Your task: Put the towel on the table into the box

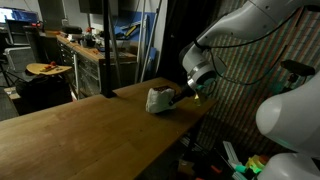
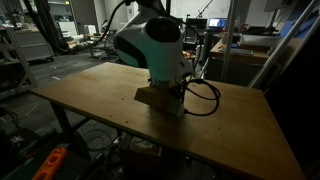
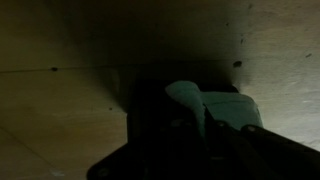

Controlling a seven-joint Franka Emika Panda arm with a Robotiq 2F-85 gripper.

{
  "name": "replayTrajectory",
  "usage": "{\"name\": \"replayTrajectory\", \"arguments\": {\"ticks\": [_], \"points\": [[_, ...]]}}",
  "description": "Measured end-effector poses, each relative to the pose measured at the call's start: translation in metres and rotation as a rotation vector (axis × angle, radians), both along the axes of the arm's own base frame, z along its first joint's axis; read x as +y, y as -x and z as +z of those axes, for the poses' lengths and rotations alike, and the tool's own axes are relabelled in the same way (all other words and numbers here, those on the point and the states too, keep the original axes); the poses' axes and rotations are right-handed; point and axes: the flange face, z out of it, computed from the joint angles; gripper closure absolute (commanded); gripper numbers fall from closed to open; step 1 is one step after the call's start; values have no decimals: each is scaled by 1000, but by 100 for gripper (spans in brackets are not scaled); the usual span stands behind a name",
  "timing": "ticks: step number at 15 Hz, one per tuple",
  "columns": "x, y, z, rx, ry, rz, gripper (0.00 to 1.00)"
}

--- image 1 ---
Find round wooden stool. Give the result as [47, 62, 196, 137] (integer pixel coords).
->
[25, 61, 73, 77]

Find green and yellow toy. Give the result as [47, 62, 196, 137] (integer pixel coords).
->
[233, 154, 270, 176]

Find black case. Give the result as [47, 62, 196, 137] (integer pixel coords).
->
[60, 25, 84, 36]

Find aluminium strut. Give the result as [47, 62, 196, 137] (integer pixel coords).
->
[108, 19, 123, 88]

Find red items on stool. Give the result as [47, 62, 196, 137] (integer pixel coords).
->
[39, 60, 58, 73]

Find small brown cardboard box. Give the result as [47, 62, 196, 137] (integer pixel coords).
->
[176, 159, 196, 178]

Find black camera on stand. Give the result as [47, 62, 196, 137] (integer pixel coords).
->
[279, 59, 317, 84]

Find grey knitted towel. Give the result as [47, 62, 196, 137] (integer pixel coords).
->
[144, 86, 178, 115]

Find wooden workbench with drawers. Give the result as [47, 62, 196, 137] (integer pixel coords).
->
[55, 34, 138, 100]

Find dark high-backed chair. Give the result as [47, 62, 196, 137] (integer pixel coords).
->
[24, 26, 62, 65]

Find black vertical pole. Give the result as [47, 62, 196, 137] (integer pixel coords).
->
[101, 0, 118, 99]

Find flat cardboard piece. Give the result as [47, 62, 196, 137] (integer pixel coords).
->
[3, 86, 22, 101]

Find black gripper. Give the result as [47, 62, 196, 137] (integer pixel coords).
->
[168, 83, 198, 107]

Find black office chair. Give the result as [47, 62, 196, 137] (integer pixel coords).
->
[2, 18, 33, 72]

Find blue panel with yellow tool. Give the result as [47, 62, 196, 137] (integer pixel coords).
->
[112, 12, 158, 43]

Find monitor with blue screen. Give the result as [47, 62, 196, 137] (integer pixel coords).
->
[0, 7, 40, 24]

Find white plastic strip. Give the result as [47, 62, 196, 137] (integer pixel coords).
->
[222, 140, 240, 165]

